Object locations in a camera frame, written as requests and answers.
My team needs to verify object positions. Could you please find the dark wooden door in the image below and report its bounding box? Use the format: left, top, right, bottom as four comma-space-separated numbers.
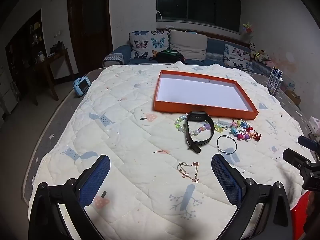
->
67, 0, 113, 73

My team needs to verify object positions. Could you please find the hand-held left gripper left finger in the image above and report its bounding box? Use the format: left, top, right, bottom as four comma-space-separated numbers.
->
28, 154, 111, 240

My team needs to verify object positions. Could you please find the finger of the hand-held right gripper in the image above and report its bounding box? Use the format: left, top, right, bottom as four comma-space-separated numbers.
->
297, 135, 320, 153
283, 148, 316, 171

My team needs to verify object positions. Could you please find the blue toy camera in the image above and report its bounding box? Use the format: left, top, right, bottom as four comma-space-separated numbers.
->
73, 76, 88, 97

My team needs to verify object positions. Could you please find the grey star mattress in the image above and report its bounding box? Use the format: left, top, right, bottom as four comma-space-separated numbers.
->
21, 65, 320, 205

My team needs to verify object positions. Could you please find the black bag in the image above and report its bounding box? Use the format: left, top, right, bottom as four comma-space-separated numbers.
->
149, 49, 187, 64

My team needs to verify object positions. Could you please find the beige pillow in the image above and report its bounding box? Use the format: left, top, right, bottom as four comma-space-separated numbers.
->
169, 30, 208, 60

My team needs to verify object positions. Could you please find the small butterfly print pillow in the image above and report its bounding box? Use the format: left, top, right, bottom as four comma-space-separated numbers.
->
223, 44, 253, 70

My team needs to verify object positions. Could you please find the large butterfly print pillow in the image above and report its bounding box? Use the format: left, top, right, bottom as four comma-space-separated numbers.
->
129, 30, 170, 59

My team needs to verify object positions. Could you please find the dark wooden desk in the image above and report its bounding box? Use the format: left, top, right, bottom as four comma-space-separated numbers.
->
31, 48, 75, 105

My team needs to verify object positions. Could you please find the blue sofa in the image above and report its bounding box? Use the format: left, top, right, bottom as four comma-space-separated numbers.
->
103, 29, 278, 74

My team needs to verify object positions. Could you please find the red charm ornament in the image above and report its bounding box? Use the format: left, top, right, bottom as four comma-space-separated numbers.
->
246, 127, 262, 142

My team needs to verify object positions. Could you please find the yellow translucent bead bracelet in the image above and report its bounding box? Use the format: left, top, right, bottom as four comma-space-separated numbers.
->
214, 122, 228, 133

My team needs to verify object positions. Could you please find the orange shallow box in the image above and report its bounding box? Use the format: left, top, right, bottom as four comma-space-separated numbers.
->
153, 70, 259, 120

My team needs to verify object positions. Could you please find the colourful candy bead bracelet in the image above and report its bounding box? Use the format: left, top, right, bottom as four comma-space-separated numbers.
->
230, 119, 252, 141

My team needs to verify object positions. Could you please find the black smart band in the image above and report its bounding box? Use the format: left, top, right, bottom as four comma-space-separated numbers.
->
184, 110, 215, 154

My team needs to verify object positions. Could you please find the pastel bead bracelet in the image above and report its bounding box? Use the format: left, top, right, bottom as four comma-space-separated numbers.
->
174, 114, 213, 136

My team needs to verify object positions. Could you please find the brown cardboard box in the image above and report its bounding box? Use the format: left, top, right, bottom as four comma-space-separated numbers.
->
285, 90, 302, 105

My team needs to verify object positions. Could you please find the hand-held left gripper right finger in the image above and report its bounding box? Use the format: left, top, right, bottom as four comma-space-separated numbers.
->
211, 153, 293, 240

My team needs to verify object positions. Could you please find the red stool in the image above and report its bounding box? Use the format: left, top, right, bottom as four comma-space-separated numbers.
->
291, 192, 320, 240

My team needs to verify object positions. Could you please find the white quilted blanket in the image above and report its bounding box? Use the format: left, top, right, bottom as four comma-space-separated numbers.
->
27, 61, 317, 240

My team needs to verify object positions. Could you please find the dark window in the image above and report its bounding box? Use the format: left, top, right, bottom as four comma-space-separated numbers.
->
156, 0, 242, 32

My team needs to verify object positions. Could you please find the blue white patterned box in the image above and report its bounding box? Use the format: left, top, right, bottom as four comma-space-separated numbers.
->
266, 66, 284, 95

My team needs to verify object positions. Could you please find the rose gold chain bracelet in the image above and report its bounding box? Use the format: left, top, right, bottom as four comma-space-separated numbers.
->
177, 162, 200, 183

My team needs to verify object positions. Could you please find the dark shelf cabinet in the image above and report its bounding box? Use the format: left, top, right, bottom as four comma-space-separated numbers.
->
5, 9, 48, 100

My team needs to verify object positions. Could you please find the pile of plush toys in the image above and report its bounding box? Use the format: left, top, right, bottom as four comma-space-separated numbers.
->
249, 42, 272, 67

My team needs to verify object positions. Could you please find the silver hoop earring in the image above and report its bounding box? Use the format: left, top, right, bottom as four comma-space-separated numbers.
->
216, 135, 237, 155

